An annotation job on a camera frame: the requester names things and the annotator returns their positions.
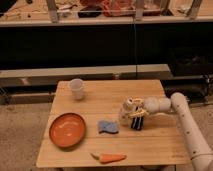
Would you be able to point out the orange round plate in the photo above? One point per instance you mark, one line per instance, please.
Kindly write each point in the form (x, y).
(67, 130)

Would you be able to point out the black rectangular case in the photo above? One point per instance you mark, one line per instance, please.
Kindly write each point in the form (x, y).
(137, 122)

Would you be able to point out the blue sponge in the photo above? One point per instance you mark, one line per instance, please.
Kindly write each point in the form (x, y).
(108, 127)

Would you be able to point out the white paper cup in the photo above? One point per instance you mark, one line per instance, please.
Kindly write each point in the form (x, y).
(77, 88)

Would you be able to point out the wooden table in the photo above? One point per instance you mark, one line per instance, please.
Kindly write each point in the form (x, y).
(158, 143)

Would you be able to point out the orange toy carrot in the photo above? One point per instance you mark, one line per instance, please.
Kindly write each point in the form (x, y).
(108, 158)

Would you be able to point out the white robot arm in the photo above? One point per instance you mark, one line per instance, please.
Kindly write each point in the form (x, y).
(200, 153)

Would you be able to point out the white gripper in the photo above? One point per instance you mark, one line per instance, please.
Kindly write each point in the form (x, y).
(151, 105)

